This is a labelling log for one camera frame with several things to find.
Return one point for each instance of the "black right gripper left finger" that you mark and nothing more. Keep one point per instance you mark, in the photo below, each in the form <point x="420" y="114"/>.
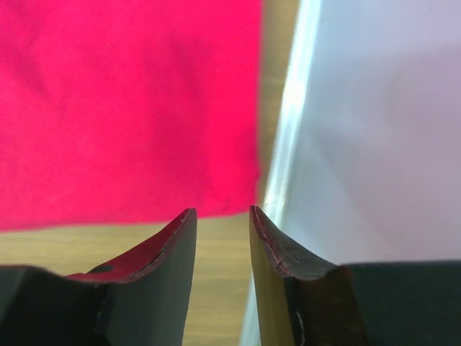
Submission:
<point x="140" y="297"/>

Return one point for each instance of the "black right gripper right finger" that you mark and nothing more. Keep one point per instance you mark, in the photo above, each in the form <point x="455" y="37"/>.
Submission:
<point x="303" y="299"/>

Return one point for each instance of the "pink t shirt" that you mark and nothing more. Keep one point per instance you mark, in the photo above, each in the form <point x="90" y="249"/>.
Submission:
<point x="127" y="111"/>

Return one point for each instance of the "aluminium frame rail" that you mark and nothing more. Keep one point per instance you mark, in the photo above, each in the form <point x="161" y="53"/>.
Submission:
<point x="284" y="162"/>

